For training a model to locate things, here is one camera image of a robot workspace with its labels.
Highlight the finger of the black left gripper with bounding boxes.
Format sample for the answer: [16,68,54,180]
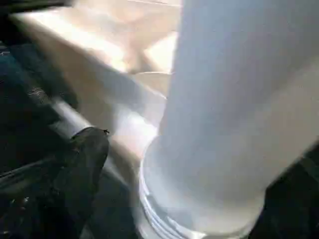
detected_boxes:
[0,14,78,140]

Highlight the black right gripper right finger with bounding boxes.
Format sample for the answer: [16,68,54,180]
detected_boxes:
[254,146,319,239]

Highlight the white plastic table top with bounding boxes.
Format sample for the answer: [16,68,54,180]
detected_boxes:
[9,0,252,239]

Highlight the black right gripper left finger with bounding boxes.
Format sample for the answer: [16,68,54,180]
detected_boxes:
[0,126,110,239]

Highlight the white plastic table leg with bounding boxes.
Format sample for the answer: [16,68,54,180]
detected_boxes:
[139,0,319,237]

